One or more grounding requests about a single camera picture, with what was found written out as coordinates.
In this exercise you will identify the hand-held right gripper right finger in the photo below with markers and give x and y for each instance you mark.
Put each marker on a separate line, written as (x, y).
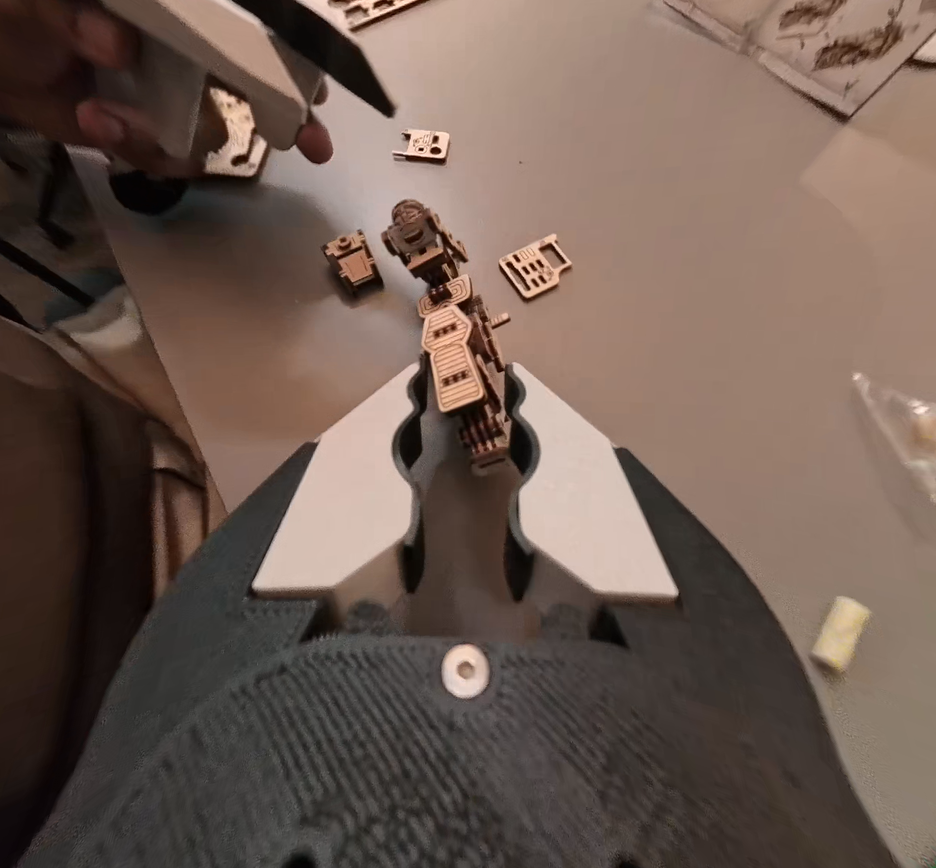
(592, 509)

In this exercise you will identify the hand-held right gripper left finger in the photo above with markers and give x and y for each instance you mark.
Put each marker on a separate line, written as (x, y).
(344, 509)

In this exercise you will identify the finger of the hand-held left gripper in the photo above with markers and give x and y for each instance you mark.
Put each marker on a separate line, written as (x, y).
(197, 12)

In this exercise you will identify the wooden track model assembly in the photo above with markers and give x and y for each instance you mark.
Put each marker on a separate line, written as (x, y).
(453, 363)

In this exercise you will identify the grey desk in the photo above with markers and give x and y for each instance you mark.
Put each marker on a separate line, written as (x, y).
(658, 297)

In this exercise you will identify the person's left hand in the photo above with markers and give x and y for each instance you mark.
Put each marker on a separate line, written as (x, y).
(66, 71)

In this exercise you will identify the wooden puzzle sheet fragment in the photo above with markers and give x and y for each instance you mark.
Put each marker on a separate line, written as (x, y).
(241, 144)

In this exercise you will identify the small wooden block assembly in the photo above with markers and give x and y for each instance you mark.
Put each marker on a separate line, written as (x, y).
(355, 264)

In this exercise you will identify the wooden grid puzzle piece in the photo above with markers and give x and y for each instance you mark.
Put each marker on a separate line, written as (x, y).
(515, 272)

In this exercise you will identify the wooden figure model assembly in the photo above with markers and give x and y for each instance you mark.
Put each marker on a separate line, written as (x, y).
(417, 239)

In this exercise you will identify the small white cylinder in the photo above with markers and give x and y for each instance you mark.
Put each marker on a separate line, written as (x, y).
(841, 634)

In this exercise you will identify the wooden piece with round holes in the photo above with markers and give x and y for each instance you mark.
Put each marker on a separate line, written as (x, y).
(442, 151)

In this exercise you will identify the person's clothing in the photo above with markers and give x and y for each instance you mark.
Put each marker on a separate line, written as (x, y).
(58, 517)

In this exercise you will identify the small clear plastic bag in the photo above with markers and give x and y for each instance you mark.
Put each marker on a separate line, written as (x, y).
(907, 429)

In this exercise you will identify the glossy instruction sheet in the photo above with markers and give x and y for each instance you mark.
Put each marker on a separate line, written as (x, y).
(804, 5)

